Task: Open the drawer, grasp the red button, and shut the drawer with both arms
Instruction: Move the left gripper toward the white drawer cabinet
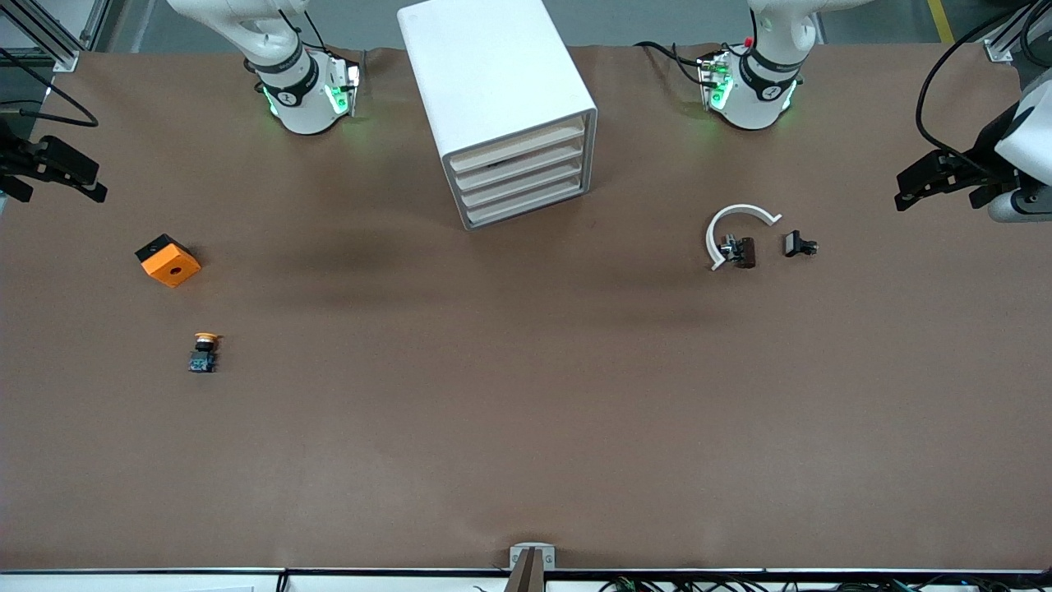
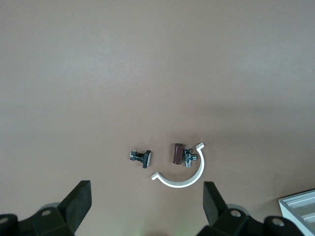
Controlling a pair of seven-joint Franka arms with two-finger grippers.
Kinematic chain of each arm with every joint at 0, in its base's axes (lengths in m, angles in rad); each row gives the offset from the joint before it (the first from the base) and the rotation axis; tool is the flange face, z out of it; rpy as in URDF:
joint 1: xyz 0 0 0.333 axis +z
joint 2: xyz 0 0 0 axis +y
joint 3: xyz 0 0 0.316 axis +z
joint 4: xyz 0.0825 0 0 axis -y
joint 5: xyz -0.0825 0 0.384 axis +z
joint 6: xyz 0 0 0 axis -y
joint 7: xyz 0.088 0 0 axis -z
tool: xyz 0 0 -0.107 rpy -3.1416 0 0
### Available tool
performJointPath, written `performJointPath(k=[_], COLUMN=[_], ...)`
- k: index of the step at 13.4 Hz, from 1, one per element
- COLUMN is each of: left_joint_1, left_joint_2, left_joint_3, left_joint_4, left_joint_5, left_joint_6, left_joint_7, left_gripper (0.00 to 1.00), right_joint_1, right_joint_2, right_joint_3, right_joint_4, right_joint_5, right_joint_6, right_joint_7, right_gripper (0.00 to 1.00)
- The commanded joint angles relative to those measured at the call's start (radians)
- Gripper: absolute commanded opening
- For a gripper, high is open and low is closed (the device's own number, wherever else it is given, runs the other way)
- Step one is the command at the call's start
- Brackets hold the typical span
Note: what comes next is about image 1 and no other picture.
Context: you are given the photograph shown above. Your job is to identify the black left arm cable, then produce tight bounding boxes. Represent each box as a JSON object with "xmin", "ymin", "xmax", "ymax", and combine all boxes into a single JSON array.
[{"xmin": 915, "ymin": 0, "xmax": 1038, "ymax": 157}]

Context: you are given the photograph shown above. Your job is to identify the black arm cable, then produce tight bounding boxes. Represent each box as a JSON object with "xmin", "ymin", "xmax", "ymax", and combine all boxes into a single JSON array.
[
  {"xmin": 0, "ymin": 45, "xmax": 100, "ymax": 130},
  {"xmin": 915, "ymin": 0, "xmax": 1038, "ymax": 157}
]

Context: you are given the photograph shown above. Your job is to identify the black cable bundle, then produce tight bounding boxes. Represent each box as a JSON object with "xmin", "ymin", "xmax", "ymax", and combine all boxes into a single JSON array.
[{"xmin": 600, "ymin": 576, "xmax": 930, "ymax": 592}]

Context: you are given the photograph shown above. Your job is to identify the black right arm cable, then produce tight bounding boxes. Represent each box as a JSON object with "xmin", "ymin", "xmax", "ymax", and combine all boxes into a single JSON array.
[{"xmin": 0, "ymin": 45, "xmax": 100, "ymax": 130}]

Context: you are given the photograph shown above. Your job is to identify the cream white cabinet drawer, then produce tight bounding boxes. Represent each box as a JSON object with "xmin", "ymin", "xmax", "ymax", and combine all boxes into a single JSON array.
[
  {"xmin": 454, "ymin": 138, "xmax": 589, "ymax": 192},
  {"xmin": 464, "ymin": 175, "xmax": 593, "ymax": 228},
  {"xmin": 459, "ymin": 158, "xmax": 591, "ymax": 209},
  {"xmin": 449, "ymin": 117, "xmax": 588, "ymax": 173}
]

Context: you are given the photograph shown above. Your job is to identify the white curved plastic piece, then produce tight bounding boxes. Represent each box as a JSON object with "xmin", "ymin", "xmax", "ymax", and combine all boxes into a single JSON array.
[{"xmin": 704, "ymin": 203, "xmax": 782, "ymax": 273}]

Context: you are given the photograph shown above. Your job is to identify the dark brown switch component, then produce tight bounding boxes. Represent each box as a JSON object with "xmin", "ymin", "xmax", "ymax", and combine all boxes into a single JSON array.
[{"xmin": 720, "ymin": 235, "xmax": 758, "ymax": 270}]

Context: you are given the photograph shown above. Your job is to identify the orange box with hole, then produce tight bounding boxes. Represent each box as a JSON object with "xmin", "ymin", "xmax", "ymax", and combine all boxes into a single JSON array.
[{"xmin": 135, "ymin": 234, "xmax": 202, "ymax": 289}]

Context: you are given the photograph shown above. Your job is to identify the black base cable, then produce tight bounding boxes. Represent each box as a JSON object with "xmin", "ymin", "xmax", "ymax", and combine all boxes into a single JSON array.
[{"xmin": 634, "ymin": 39, "xmax": 709, "ymax": 87}]

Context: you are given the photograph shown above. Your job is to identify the brown table cover sheet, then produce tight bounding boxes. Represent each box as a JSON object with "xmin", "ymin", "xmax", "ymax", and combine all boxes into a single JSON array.
[{"xmin": 0, "ymin": 43, "xmax": 1052, "ymax": 574}]

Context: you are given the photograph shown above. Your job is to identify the grey bracket with brown post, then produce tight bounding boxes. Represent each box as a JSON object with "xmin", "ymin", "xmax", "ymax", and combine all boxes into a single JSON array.
[{"xmin": 505, "ymin": 543, "xmax": 556, "ymax": 592}]

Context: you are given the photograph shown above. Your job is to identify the yellow push button switch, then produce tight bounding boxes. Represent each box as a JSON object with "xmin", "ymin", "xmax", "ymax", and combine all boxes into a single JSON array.
[{"xmin": 188, "ymin": 331, "xmax": 224, "ymax": 374}]

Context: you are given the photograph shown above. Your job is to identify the white drawer cabinet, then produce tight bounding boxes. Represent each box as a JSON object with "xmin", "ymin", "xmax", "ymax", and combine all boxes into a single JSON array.
[{"xmin": 398, "ymin": 0, "xmax": 598, "ymax": 231}]

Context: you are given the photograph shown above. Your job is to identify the aluminium frame profile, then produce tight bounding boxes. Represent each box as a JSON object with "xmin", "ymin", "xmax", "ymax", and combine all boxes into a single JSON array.
[
  {"xmin": 982, "ymin": 0, "xmax": 1052, "ymax": 64},
  {"xmin": 0, "ymin": 0, "xmax": 83, "ymax": 73}
]

